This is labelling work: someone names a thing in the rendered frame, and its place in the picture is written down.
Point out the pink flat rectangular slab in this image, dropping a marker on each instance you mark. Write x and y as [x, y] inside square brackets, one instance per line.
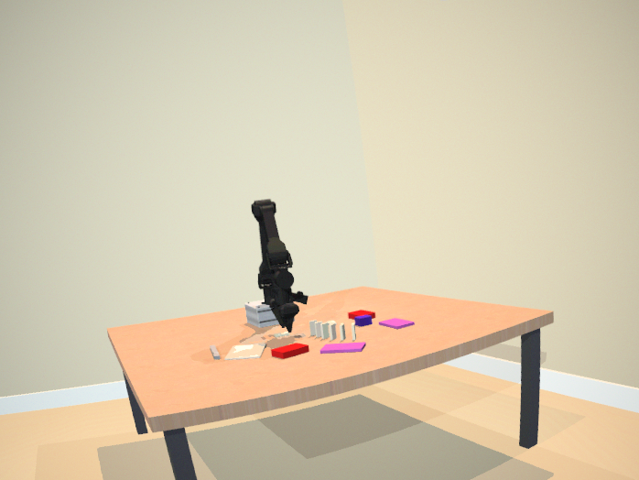
[342, 348]

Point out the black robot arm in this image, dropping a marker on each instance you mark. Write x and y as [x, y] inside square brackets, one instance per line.
[276, 259]

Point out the purple cube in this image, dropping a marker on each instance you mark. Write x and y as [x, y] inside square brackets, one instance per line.
[363, 320]

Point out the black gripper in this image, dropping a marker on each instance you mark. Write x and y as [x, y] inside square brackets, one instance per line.
[282, 309]

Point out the pink flat rectangular block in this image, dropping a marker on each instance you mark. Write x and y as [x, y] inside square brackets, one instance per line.
[396, 323]

